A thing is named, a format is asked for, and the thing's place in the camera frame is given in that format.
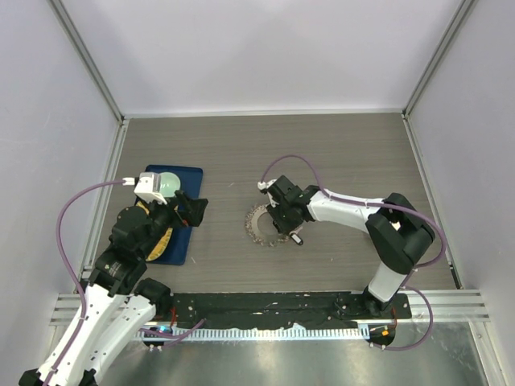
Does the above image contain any aluminium frame post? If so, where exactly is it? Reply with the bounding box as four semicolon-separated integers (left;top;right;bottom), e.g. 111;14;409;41
47;0;125;124
402;0;477;120

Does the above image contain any yellow bamboo dish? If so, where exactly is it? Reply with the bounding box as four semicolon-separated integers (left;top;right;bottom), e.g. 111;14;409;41
135;200;173;262

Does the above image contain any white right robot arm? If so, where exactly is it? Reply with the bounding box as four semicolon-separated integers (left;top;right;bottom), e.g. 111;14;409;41
257;175;435;318

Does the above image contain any aluminium frame left post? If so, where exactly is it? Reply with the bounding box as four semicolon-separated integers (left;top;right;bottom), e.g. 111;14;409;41
47;0;125;124

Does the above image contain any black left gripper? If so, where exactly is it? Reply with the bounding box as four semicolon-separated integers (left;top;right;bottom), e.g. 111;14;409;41
138;189;208;257

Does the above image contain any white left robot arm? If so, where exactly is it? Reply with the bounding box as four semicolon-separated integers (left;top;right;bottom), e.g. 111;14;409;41
19;191;208;385

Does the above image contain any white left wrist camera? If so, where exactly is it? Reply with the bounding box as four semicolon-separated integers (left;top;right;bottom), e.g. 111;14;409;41
122;172;167;204

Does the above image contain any black key fob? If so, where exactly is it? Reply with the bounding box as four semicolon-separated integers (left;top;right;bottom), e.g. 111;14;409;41
289;232;303;246

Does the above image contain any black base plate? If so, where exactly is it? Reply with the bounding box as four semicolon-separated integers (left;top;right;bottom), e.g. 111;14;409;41
154;291;412;330

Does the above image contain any white slotted cable duct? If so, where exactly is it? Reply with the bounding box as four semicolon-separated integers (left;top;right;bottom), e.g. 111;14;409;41
134;326;370;342

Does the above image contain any aluminium frame right post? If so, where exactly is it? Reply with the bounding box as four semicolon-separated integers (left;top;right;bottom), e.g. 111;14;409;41
402;0;477;120

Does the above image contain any teal patterned bowl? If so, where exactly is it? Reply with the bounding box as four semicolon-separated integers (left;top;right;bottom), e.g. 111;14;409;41
158;172;181;198

